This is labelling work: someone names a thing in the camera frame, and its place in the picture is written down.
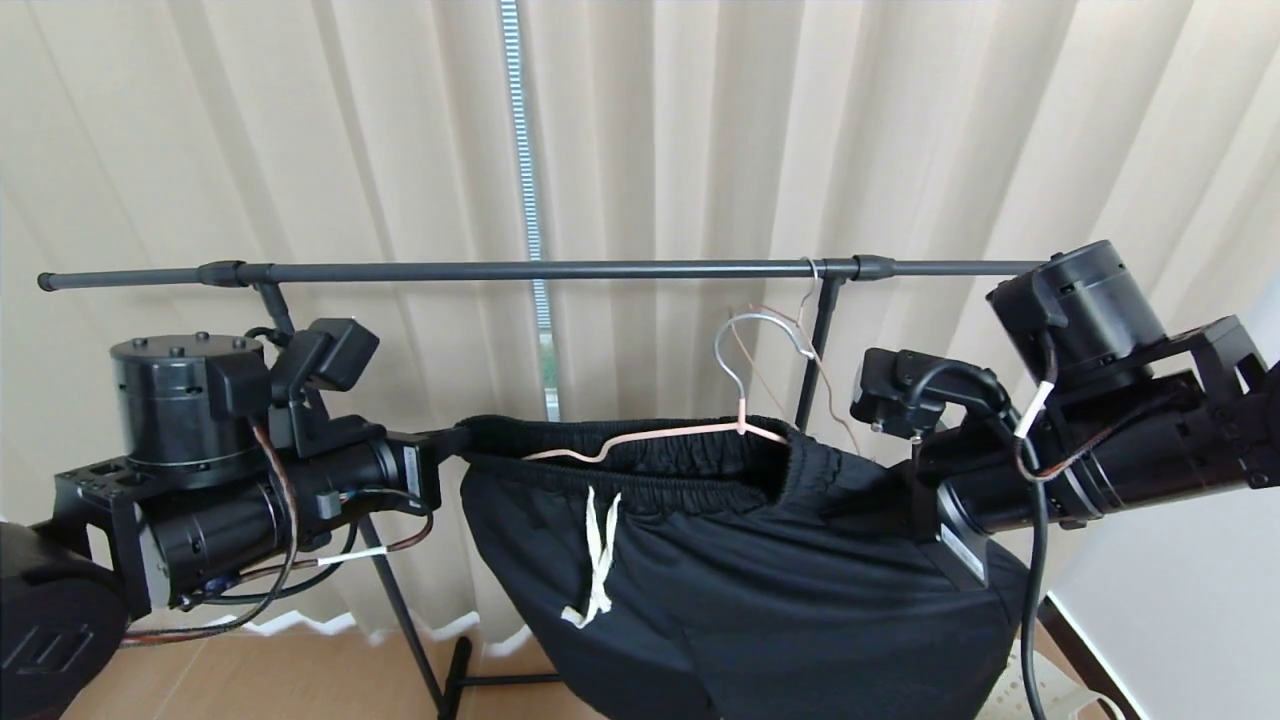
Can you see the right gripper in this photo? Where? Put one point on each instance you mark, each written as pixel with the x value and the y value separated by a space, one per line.
pixel 1020 480

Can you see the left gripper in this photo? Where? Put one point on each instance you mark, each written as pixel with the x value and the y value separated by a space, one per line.
pixel 340 480

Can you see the pink clothes hanger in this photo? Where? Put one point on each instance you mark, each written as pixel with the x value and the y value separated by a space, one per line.
pixel 808 300
pixel 741 410

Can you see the black garment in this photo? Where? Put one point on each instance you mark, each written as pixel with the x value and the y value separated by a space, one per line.
pixel 750 580

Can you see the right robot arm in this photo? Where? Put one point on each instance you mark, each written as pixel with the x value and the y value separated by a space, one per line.
pixel 1080 300

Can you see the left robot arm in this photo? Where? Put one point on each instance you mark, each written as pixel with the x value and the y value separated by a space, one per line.
pixel 180 410

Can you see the black clothes rack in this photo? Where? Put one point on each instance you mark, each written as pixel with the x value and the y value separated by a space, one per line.
pixel 400 271

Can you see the white laundry basket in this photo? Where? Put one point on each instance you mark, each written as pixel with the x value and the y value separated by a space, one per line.
pixel 1070 700

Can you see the white curtain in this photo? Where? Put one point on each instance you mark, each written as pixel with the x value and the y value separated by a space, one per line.
pixel 1000 120
pixel 200 120

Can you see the window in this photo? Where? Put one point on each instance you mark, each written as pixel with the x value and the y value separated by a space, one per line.
pixel 520 150

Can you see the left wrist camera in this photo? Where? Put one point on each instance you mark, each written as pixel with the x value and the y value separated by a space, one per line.
pixel 335 355

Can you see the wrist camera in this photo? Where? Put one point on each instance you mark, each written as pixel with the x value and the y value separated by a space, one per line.
pixel 890 395
pixel 335 355

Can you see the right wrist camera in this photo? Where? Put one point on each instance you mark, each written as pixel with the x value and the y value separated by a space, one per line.
pixel 890 395

